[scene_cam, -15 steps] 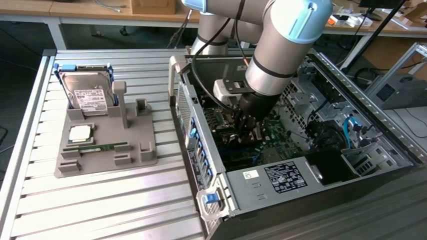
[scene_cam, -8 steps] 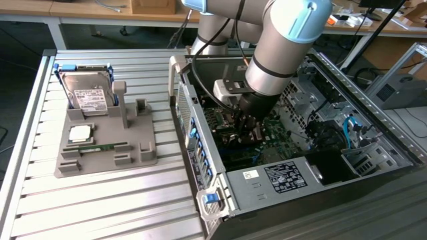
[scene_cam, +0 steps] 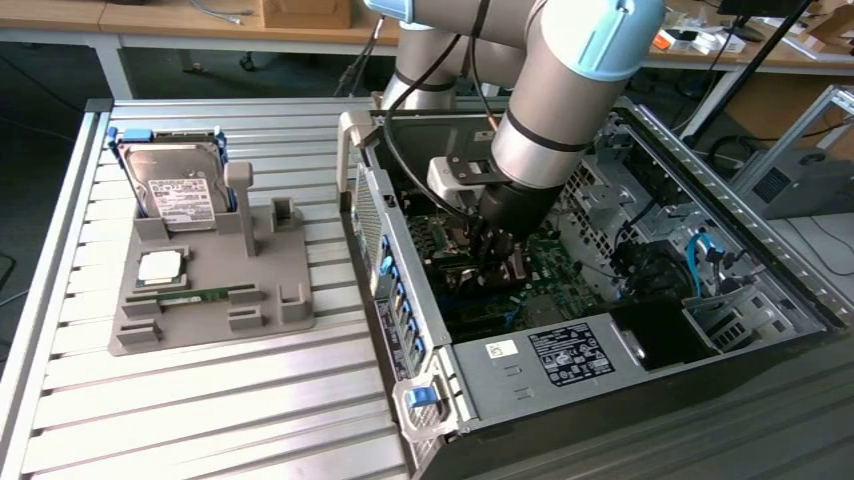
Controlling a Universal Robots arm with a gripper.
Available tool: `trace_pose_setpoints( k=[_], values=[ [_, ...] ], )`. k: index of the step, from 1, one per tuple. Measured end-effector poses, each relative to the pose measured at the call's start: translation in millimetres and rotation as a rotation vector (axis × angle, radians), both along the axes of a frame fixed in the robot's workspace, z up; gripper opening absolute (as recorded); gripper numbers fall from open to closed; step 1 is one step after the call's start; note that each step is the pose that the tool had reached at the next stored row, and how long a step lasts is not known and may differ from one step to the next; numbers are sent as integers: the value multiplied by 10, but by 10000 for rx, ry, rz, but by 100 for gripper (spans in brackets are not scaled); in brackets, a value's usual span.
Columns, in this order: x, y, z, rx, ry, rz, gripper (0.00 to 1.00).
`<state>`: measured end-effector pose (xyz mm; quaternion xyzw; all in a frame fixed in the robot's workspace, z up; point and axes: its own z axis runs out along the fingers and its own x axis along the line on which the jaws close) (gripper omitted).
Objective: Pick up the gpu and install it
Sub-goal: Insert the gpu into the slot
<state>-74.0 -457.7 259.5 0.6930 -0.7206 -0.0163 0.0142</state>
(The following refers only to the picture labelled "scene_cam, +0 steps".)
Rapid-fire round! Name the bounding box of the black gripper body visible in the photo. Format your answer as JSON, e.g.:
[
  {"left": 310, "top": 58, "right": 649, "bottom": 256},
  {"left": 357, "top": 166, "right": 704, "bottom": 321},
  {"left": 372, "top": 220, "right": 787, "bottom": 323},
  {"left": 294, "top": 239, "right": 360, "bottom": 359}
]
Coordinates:
[{"left": 474, "top": 182, "right": 566, "bottom": 237}]

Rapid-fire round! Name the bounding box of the graphics card with metal bracket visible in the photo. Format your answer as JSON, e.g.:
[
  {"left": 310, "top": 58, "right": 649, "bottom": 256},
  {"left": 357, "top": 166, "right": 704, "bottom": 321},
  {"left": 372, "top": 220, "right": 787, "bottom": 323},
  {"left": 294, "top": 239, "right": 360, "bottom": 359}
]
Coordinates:
[{"left": 429, "top": 252, "right": 536, "bottom": 305}]

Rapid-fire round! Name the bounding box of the CPU socket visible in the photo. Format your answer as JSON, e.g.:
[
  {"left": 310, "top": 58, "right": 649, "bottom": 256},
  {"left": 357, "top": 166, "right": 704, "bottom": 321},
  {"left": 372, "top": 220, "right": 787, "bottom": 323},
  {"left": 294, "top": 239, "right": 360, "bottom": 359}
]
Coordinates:
[{"left": 436, "top": 214, "right": 482, "bottom": 251}]

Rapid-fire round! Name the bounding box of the black RAM stick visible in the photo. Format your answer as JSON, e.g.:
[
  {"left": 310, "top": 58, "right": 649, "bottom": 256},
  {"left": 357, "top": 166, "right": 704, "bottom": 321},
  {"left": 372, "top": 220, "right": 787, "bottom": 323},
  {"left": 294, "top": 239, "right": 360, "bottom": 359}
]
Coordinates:
[{"left": 430, "top": 252, "right": 478, "bottom": 275}]

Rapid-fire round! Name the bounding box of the green motherboard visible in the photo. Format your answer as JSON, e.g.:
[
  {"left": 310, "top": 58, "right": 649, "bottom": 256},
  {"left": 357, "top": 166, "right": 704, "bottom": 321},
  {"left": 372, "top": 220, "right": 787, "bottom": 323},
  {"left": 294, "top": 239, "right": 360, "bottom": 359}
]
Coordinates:
[{"left": 404, "top": 212, "right": 605, "bottom": 342}]

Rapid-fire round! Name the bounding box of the metal disk bay cage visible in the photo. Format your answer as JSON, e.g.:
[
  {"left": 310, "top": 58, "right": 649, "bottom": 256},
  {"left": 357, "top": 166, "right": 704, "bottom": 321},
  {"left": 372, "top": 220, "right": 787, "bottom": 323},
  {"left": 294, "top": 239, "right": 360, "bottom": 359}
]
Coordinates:
[{"left": 558, "top": 149, "right": 676, "bottom": 254}]

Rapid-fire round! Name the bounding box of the grey power supply unit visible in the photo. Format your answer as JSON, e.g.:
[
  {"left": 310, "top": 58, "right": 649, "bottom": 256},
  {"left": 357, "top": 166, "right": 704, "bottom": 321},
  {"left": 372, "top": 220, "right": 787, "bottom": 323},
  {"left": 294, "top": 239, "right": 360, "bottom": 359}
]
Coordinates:
[{"left": 450, "top": 312, "right": 653, "bottom": 422}]

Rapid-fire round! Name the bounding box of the open black PC case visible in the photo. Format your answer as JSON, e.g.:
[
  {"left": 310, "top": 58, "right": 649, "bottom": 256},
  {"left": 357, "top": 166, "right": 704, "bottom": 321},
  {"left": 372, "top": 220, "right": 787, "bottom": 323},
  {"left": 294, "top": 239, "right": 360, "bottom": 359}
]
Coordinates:
[{"left": 336, "top": 97, "right": 854, "bottom": 480}]

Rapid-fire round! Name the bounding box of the blue case latch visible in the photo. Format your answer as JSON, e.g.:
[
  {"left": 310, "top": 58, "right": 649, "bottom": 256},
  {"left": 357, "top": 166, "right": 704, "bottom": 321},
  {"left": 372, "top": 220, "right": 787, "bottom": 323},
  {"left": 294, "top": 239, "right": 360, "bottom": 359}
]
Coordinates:
[{"left": 404, "top": 387, "right": 438, "bottom": 411}]

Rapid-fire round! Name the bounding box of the grey computer tower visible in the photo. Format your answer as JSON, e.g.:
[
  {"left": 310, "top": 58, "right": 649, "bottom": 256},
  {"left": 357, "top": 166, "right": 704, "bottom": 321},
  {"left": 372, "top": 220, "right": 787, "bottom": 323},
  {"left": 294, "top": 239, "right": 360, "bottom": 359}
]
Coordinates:
[{"left": 728, "top": 146, "right": 854, "bottom": 221}]

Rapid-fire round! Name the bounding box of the grey parts rack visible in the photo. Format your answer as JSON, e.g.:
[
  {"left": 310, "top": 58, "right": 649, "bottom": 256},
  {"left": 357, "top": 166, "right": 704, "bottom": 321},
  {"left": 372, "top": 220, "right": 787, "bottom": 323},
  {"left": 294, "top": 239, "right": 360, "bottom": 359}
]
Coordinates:
[{"left": 107, "top": 160, "right": 317, "bottom": 357}]

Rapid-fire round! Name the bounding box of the cluttered wooden desk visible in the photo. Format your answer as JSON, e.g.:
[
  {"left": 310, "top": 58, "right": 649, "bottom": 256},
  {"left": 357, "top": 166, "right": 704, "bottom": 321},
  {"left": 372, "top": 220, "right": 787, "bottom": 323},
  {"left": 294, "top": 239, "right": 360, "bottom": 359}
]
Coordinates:
[{"left": 639, "top": 0, "right": 854, "bottom": 121}]

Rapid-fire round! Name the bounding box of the green RAM stick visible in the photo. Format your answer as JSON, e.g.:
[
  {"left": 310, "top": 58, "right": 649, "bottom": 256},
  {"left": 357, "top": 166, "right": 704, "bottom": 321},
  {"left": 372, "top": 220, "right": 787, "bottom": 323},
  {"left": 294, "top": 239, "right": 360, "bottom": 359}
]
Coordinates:
[{"left": 123, "top": 282, "right": 257, "bottom": 306}]

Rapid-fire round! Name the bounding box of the black tripod pole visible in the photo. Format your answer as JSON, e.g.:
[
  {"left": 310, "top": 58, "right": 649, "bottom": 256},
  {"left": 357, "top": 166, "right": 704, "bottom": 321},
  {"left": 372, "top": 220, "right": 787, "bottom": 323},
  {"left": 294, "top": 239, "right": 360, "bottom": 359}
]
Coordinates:
[{"left": 677, "top": 0, "right": 820, "bottom": 147}]

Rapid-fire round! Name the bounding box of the silver hard disk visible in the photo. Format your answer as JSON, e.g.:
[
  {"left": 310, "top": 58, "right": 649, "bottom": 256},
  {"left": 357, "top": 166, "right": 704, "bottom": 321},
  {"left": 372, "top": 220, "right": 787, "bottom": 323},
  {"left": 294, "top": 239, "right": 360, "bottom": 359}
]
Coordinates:
[{"left": 123, "top": 143, "right": 222, "bottom": 234}]

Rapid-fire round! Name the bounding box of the silver CPU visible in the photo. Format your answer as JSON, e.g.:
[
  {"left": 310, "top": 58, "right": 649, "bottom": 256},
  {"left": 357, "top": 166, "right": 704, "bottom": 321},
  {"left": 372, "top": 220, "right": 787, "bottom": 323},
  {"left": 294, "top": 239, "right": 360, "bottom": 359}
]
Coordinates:
[{"left": 134, "top": 249, "right": 187, "bottom": 288}]

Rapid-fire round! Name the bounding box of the black monitor stand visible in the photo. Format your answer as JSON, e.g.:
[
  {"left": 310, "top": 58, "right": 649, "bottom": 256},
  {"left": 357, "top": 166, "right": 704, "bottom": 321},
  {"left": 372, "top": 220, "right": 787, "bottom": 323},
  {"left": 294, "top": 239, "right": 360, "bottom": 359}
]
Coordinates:
[{"left": 715, "top": 0, "right": 767, "bottom": 42}]

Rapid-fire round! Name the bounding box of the brown cardboard box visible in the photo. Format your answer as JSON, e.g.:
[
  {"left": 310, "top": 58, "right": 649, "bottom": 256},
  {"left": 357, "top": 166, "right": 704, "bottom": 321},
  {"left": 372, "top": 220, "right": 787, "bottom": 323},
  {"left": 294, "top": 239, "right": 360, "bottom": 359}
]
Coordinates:
[{"left": 258, "top": 0, "right": 354, "bottom": 30}]

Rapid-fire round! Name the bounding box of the blue disk caddy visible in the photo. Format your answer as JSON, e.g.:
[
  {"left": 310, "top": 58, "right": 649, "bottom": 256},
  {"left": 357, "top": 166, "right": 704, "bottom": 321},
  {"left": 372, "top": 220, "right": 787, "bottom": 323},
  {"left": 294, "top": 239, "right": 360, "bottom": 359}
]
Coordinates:
[{"left": 105, "top": 127, "right": 240, "bottom": 217}]

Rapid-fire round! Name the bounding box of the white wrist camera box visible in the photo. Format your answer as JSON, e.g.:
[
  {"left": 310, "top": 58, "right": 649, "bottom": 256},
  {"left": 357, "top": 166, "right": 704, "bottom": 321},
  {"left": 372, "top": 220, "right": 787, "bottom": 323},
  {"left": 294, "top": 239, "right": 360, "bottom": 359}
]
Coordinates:
[{"left": 425, "top": 156, "right": 500, "bottom": 202}]

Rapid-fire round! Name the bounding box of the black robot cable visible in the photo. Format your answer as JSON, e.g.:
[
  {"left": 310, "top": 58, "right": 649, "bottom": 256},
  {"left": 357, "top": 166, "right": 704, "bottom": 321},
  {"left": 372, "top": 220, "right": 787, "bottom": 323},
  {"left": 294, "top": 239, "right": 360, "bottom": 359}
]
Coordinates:
[{"left": 332, "top": 0, "right": 496, "bottom": 222}]

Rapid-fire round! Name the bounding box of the blue wire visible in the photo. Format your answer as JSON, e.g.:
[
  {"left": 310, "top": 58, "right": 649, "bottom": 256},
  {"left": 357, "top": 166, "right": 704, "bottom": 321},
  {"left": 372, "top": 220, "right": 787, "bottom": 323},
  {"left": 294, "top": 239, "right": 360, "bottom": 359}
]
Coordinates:
[{"left": 684, "top": 228, "right": 727, "bottom": 297}]

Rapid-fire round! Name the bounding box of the white cable on desk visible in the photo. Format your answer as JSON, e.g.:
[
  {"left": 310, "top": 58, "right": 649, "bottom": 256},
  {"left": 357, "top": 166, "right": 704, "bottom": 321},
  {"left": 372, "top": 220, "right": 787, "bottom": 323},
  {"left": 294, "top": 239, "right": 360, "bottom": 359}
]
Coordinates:
[{"left": 185, "top": 0, "right": 258, "bottom": 24}]

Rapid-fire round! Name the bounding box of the wooden desk with white frame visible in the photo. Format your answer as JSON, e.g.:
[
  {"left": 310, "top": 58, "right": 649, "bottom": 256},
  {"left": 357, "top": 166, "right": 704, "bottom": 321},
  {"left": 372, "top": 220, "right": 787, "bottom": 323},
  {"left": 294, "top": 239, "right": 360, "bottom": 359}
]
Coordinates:
[{"left": 0, "top": 0, "right": 401, "bottom": 101}]

